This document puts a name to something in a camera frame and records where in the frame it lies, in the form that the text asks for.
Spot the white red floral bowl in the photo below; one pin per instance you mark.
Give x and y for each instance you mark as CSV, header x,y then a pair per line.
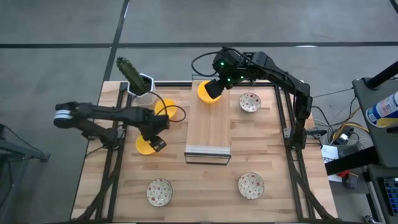
x,y
251,185
249,102
159,192

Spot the yellow plastic mini bowl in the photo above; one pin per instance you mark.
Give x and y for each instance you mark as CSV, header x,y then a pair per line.
x,y
203,96
169,109
142,147

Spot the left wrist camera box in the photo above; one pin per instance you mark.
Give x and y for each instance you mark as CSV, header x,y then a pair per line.
x,y
158,144

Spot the wooden shelf riser metal frame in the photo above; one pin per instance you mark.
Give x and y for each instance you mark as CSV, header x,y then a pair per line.
x,y
208,130

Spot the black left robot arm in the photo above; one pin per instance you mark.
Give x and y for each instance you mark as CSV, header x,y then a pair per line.
x,y
102,112

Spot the blue keyed device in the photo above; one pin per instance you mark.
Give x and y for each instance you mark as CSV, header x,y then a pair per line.
x,y
391,191

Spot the black slanted pole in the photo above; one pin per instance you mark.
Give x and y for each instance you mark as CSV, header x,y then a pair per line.
x,y
384,74

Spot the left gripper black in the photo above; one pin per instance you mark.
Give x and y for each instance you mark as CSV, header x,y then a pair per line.
x,y
157,124

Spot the white hexagonal plant pot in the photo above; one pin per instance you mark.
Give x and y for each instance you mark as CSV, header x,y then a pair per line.
x,y
149,93

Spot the grey stand leg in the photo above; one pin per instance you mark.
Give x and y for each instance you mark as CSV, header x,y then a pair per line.
x,y
21,151

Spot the green cactus plant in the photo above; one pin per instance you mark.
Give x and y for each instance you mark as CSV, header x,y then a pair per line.
x,y
130,73

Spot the small red black tool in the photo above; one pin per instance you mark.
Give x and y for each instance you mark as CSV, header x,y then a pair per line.
x,y
346,178

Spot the white paper sheet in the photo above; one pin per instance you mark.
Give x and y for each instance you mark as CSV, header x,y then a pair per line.
x,y
330,155

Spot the blue white spray can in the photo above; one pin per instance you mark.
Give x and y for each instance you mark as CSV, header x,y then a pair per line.
x,y
384,109

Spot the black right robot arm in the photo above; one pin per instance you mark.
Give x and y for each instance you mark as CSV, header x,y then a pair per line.
x,y
280,73

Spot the black aluminium table frame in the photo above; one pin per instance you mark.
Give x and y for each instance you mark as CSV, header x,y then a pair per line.
x,y
174,84

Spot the grey equipment cart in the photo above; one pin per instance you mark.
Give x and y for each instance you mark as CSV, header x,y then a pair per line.
x,y
382,146

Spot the right wrist camera housing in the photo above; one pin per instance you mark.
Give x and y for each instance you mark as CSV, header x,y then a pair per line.
x,y
214,88

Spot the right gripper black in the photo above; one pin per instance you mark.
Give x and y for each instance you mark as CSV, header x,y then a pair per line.
x,y
234,80

